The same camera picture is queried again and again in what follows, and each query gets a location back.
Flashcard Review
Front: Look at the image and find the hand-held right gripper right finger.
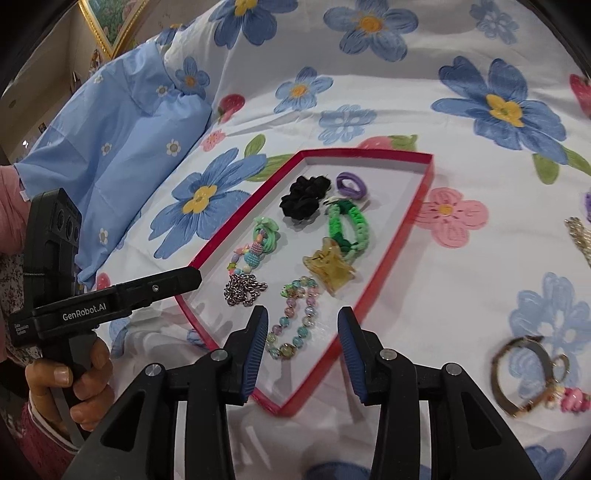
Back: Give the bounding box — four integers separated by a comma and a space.
337, 305, 546, 480

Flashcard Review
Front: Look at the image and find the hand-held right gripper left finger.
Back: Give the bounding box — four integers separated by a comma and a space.
69, 305, 269, 480

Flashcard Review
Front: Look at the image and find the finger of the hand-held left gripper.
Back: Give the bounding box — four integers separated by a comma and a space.
115, 267, 203, 311

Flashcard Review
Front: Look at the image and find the pastel bead bracelet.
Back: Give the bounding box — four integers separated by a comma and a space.
265, 275, 321, 359

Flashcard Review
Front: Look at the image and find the silver chain bracelet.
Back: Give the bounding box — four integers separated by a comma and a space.
224, 272, 269, 307

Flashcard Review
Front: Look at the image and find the colourful charm bead bracelet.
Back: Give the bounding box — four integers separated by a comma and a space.
226, 244, 264, 276

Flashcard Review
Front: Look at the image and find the yellow translucent hair claw clip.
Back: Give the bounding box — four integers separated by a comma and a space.
302, 236, 358, 293

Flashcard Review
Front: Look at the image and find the light green bow hair tie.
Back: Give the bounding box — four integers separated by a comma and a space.
251, 216, 281, 255

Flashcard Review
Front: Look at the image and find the green braided hair tie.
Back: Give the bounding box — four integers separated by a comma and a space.
325, 196, 372, 260

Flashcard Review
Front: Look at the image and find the black scrunchie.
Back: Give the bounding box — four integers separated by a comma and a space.
280, 174, 334, 223

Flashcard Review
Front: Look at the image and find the red shallow box tray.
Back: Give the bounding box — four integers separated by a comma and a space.
175, 148, 435, 417

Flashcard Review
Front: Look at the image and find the purple hair tie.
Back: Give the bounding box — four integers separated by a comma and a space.
335, 172, 369, 200

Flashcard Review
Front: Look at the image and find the person's left forearm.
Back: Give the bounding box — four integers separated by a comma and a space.
18, 401, 83, 472

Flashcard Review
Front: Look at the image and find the person's left hand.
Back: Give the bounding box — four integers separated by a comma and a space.
25, 342, 114, 433

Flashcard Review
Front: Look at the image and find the person's floral clothing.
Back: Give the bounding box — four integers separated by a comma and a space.
0, 165, 47, 400

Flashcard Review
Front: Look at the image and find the light blue flower pillow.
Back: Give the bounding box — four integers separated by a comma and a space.
13, 45, 214, 288

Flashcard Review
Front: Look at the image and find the gold wristwatch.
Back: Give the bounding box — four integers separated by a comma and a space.
490, 335, 561, 419

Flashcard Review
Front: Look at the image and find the pink flower hair clip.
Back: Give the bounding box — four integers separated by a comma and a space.
549, 385, 591, 413

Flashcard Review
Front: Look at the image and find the gold framed painting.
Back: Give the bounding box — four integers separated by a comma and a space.
78, 0, 151, 59

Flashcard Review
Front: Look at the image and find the gold ring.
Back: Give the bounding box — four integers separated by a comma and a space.
551, 354, 571, 384

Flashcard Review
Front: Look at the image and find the pearl bracelet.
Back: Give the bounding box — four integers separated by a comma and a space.
564, 216, 591, 267

